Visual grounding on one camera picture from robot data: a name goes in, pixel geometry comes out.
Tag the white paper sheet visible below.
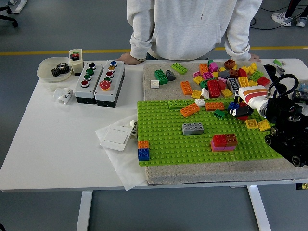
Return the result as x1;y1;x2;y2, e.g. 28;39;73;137
95;117;148;192

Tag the white plastic bowl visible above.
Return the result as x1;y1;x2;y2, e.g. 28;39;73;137
36;56;73;83

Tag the green eight-stud brick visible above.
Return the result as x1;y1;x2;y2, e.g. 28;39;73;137
154;69;169;85

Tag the brown square brick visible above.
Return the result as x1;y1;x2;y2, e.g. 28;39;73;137
225;133;239;146
224;59;237;71

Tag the red square brick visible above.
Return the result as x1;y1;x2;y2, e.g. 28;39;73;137
212;134;228;148

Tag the person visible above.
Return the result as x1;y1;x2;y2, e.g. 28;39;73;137
271;0;308;28
126;0;263;61

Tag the white wall switch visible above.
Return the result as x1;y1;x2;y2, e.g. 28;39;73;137
100;128;132;152

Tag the lime six-stud brick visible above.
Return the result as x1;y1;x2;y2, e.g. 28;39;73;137
249;70;264;82

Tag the person's right hand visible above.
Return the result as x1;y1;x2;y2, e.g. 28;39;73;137
115;52;146;66

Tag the yellow eight-stud brick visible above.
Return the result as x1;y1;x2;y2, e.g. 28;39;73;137
238;76;250;88

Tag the white tube with writing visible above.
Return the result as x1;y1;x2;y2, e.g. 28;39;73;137
129;120;139;140

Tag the black office chair base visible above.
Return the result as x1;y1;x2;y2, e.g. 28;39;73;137
0;6;19;28

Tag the green studded baseplate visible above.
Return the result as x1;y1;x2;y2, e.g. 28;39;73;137
136;97;284;167

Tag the white furniture foot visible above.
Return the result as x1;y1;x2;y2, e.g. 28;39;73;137
7;0;28;14

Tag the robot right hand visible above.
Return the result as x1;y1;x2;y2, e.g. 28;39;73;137
227;86;269;119

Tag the blue square brick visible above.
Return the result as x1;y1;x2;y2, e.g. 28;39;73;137
138;148;150;162
227;101;240;112

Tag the grey eight-stud brick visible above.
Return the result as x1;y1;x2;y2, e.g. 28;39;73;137
181;122;205;136

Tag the green long brick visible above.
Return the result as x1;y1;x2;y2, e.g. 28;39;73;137
167;99;197;110

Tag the grey sloped brick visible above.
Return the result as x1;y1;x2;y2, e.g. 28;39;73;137
165;69;176;82

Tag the red eight-stud brick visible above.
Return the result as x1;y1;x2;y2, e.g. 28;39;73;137
237;102;251;121

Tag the white pipe tee fitting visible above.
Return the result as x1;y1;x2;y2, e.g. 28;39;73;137
53;87;74;106

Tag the white table leg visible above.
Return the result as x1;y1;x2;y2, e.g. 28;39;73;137
247;185;272;231
76;191;93;231

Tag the black box green print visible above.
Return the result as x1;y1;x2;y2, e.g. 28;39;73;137
292;90;308;104

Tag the lime eight-stud brick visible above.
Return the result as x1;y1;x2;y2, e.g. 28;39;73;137
171;62;188;75

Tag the grey ring-stud brick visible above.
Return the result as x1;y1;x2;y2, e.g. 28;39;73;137
227;77;242;94

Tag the yellow flat square brick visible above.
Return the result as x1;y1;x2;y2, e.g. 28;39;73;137
245;119;259;130

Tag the grey-brown mat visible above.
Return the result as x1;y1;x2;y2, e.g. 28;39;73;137
142;61;308;186

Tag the orange eight-stud brick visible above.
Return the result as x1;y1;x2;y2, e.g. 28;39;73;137
180;103;201;118
180;80;193;96
205;102;226;112

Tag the grey emergency-stop control box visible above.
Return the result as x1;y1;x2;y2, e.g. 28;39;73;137
93;60;126;108

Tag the cream red-green switch box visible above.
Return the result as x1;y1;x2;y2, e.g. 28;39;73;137
68;49;84;77

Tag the pink long brick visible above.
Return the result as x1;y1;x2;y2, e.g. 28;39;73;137
210;141;237;153

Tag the grey four-button control box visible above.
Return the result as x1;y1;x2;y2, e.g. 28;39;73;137
74;60;104;105

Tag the black floor cable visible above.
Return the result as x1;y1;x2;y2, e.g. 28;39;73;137
249;6;308;31

